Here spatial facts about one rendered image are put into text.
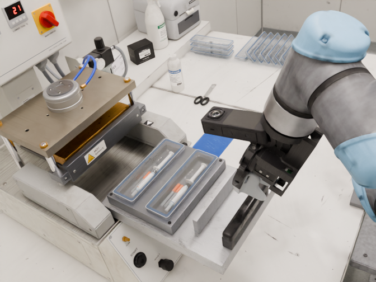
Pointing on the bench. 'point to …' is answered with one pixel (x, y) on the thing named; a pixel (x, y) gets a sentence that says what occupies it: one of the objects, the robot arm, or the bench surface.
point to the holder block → (170, 226)
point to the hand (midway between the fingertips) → (237, 184)
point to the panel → (146, 245)
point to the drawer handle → (240, 219)
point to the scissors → (204, 96)
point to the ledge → (151, 73)
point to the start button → (140, 260)
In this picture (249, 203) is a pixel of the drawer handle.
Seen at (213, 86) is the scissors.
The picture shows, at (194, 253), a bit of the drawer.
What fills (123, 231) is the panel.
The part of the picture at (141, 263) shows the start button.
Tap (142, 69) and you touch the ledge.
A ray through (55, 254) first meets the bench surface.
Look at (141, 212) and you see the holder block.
